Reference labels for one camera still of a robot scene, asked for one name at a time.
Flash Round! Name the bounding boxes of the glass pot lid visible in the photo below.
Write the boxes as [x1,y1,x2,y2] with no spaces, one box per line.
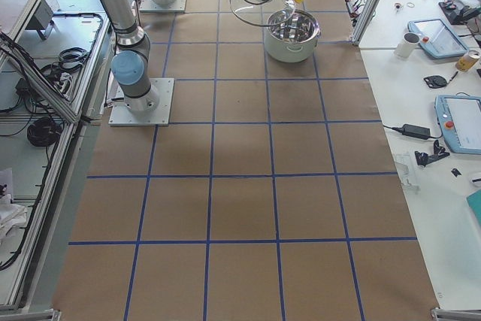
[229,0,295,27]

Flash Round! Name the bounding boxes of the pale green steel pot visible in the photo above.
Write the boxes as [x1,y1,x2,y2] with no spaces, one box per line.
[264,10,321,63]

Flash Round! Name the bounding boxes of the white mug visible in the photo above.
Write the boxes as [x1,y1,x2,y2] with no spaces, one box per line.
[394,32,421,59]

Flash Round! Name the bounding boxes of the blue teach pendant far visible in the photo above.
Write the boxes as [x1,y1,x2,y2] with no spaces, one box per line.
[407,19,469,59]

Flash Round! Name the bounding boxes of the blue teach pendant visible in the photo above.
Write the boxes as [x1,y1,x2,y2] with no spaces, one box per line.
[407,19,469,59]
[434,95,480,155]

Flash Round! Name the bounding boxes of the black power adapter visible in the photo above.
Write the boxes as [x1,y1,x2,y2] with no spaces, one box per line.
[401,123,431,140]

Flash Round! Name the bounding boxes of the blue teach pendant near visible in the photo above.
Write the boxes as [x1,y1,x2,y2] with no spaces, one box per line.
[434,95,480,155]

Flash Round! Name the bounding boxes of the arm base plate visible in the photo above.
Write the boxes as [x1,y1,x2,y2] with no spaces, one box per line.
[108,78,174,126]
[139,0,187,13]

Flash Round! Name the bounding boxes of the coiled black cables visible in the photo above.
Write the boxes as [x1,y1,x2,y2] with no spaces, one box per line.
[26,116,63,148]

